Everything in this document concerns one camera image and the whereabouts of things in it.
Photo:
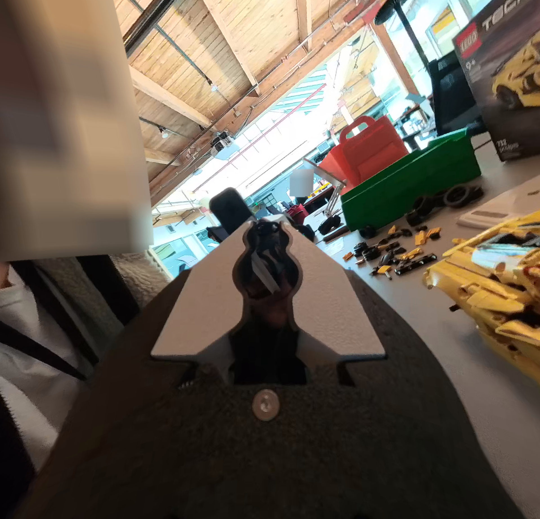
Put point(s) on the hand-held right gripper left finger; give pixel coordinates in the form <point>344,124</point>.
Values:
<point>202,308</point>

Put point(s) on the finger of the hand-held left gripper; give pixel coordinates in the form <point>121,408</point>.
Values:
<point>265,274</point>

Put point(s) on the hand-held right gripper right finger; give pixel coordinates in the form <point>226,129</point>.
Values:
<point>333,312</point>

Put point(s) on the black mesh chair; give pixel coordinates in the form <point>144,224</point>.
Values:
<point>453,97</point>

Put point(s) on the person's left hand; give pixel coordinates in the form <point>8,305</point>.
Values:
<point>274,308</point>

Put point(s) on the track spotlight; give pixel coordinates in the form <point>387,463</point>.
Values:
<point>213,86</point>
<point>163,132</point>

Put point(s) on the red felt bag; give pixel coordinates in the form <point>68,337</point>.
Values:
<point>371,151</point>

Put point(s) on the pile of yellow black pieces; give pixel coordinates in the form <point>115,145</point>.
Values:
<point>405,257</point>

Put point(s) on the green plastic bin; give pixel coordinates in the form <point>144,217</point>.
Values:
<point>400,189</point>

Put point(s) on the yellow brick toy car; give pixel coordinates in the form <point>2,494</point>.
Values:
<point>485,282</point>

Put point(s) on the building instruction booklet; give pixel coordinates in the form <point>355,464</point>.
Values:
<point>498,211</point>

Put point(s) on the toy car set box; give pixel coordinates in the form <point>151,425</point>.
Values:
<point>506,126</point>

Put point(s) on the grey desk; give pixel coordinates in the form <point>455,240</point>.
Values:
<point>422,324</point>

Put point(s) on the ceiling projector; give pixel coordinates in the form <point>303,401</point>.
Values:
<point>221,143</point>

